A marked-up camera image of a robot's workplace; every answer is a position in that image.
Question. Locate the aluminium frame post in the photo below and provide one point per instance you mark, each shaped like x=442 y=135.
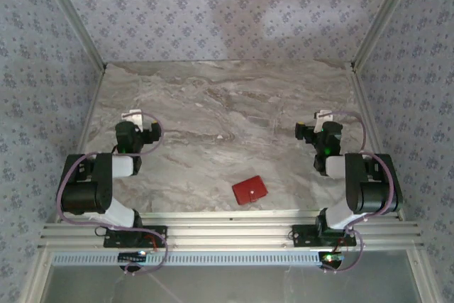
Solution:
x=383 y=15
x=75 y=15

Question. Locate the red leather card holder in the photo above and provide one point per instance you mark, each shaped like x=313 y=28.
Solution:
x=244 y=194

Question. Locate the aluminium table side rail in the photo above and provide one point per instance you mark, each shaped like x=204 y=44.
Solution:
x=367 y=104
x=93 y=104

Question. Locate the aluminium frame leg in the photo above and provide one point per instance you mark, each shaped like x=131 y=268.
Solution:
x=39 y=281
x=420 y=281

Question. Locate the small circuit board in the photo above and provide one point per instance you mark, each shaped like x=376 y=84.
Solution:
x=133 y=257
x=332 y=257

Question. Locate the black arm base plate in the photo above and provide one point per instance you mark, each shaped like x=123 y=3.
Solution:
x=305 y=235
x=156 y=237

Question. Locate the grey metal sheet panel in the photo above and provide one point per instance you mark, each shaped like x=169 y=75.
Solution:
x=230 y=289

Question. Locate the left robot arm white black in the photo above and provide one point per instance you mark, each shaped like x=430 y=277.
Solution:
x=120 y=166

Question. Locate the aluminium rail beam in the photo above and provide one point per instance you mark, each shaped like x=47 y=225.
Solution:
x=230 y=232

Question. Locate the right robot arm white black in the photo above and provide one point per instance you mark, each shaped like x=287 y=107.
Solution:
x=335 y=166

